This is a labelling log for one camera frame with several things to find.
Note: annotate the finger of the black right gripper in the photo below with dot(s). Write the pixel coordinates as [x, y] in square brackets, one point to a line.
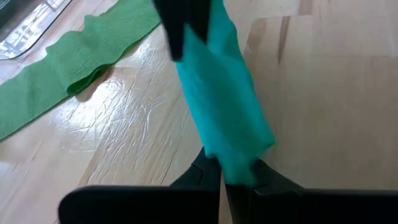
[174, 25]
[199, 15]

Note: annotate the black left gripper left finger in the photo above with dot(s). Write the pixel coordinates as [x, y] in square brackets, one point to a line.
[140, 205]

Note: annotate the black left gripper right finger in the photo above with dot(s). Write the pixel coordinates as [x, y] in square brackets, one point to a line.
[311, 208]

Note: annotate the light green elastic bandage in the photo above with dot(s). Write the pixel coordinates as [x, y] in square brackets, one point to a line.
[77, 62]

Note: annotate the clear plastic container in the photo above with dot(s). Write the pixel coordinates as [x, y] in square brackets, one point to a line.
[21, 34]

